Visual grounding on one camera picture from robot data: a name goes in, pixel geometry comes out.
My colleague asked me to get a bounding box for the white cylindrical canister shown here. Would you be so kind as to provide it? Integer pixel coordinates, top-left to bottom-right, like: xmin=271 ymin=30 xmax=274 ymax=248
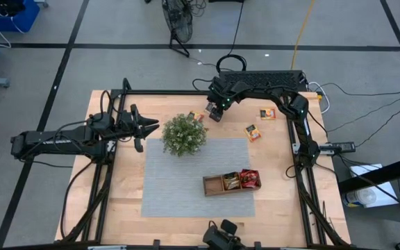
xmin=341 ymin=187 xmax=378 ymax=208

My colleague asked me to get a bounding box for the black camera rig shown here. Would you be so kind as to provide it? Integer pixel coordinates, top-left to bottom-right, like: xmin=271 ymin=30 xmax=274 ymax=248
xmin=202 ymin=219 xmax=247 ymax=250

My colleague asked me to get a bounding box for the orange black tea packet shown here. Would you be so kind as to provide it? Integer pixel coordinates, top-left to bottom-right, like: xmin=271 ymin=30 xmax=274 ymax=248
xmin=244 ymin=124 xmax=263 ymax=143
xmin=259 ymin=108 xmax=276 ymax=121
xmin=187 ymin=110 xmax=205 ymax=123

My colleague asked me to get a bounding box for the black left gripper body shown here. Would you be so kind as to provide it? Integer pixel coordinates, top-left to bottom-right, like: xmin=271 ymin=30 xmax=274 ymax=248
xmin=116 ymin=103 xmax=145 ymax=153

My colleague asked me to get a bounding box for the grey woven placemat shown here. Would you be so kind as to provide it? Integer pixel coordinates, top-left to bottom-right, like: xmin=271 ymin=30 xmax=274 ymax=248
xmin=140 ymin=137 xmax=256 ymax=219

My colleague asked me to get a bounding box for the green artificial plant black pot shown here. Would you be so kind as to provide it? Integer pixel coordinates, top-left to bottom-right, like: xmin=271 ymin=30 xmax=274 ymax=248
xmin=160 ymin=113 xmax=209 ymax=158

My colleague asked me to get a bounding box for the black floor fan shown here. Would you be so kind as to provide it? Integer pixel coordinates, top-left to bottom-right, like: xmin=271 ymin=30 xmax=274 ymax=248
xmin=160 ymin=0 xmax=194 ymax=58

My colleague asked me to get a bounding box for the black floor cable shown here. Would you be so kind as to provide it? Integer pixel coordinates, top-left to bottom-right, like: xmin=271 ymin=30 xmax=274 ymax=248
xmin=316 ymin=81 xmax=400 ymax=98

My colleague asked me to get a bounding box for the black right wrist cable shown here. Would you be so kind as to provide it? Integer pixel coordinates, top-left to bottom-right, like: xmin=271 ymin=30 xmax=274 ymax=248
xmin=192 ymin=78 xmax=215 ymax=93

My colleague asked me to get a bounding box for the yellow hanging cable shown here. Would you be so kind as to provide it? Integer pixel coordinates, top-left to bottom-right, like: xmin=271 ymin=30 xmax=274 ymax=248
xmin=290 ymin=0 xmax=315 ymax=70

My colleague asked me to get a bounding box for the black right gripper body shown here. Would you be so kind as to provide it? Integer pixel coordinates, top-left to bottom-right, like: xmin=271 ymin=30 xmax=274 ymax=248
xmin=209 ymin=98 xmax=234 ymax=113

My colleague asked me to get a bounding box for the wooden compartment box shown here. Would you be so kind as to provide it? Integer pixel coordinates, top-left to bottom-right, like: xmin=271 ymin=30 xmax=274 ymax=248
xmin=202 ymin=169 xmax=263 ymax=198

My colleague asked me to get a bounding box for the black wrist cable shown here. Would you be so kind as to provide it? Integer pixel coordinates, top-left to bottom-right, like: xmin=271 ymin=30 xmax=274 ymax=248
xmin=97 ymin=89 xmax=124 ymax=121
xmin=192 ymin=78 xmax=215 ymax=93

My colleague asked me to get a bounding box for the black perforated computer tower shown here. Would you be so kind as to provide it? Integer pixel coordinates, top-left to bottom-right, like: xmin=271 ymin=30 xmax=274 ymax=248
xmin=218 ymin=69 xmax=308 ymax=93

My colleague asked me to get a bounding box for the blue plastic bin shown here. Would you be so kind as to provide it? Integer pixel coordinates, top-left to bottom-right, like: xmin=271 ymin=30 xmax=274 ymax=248
xmin=0 ymin=0 xmax=41 ymax=33

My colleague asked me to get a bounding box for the black aluminium table frame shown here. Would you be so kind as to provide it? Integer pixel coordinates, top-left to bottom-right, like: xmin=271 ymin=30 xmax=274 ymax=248
xmin=60 ymin=78 xmax=352 ymax=250

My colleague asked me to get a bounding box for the white cable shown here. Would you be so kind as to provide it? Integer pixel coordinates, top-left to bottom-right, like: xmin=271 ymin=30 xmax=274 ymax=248
xmin=307 ymin=81 xmax=331 ymax=115

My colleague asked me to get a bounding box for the silver metal bracket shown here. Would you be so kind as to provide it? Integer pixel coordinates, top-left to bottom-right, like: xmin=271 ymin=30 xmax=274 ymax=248
xmin=292 ymin=142 xmax=308 ymax=155

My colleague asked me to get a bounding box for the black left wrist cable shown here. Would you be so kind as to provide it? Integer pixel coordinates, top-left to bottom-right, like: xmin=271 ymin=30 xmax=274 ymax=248
xmin=97 ymin=89 xmax=124 ymax=121

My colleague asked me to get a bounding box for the white paper sheet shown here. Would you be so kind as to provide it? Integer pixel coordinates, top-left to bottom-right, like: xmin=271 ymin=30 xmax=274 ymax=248
xmin=349 ymin=162 xmax=399 ymax=208

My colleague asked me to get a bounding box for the coiled black cable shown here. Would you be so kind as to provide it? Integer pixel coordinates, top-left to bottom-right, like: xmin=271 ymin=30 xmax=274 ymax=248
xmin=215 ymin=54 xmax=248 ymax=74

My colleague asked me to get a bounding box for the black side stand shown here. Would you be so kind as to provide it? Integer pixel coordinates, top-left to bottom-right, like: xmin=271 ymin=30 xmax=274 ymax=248
xmin=337 ymin=80 xmax=400 ymax=250

